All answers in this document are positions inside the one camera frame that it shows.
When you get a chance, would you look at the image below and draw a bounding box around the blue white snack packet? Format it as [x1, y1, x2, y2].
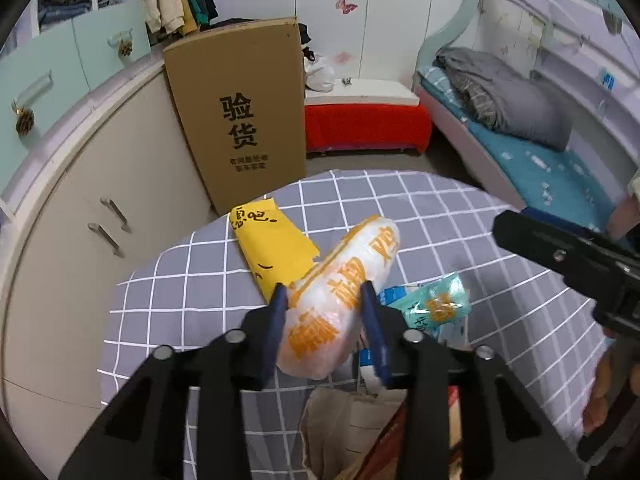
[360, 281, 409, 390]

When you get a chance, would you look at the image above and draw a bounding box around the teal snack packet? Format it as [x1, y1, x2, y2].
[380, 273, 471, 332]

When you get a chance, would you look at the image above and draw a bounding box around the white orange snack bag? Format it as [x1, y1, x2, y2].
[278, 216, 400, 380]

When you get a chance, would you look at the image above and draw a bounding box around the yellow paper package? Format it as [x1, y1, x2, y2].
[229, 198, 320, 302]

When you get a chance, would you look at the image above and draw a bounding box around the person's right hand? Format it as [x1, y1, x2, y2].
[582, 328, 616, 434]

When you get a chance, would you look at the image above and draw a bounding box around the teal quilted bed mattress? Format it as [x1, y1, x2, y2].
[416, 65, 626, 238]

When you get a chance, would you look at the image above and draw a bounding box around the grey checked tablecloth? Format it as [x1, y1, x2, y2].
[96, 168, 609, 480]

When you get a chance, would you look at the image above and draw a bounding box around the beige paper bag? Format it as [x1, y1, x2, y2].
[299, 387, 407, 479]

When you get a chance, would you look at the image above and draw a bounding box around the grey pillow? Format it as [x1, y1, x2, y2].
[435, 48, 573, 152]

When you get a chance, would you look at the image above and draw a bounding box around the red covered bench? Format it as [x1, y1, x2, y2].
[305, 79, 433, 154]

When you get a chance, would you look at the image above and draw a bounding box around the white wardrobe with butterflies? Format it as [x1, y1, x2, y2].
[214, 0, 462, 84]

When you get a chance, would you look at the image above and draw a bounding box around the white bag on bench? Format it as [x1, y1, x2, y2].
[304, 54, 336, 93]

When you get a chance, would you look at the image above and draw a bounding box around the brown cardboard box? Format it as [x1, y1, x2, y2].
[163, 18, 306, 216]

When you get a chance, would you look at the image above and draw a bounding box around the mint drawer cabinet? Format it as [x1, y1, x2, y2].
[1, 0, 151, 186]

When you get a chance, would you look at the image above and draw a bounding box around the white bed frame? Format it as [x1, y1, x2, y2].
[413, 84, 526, 210]

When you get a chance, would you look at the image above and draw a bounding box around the beige cupboard with handles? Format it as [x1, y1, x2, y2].
[1, 74, 210, 477]

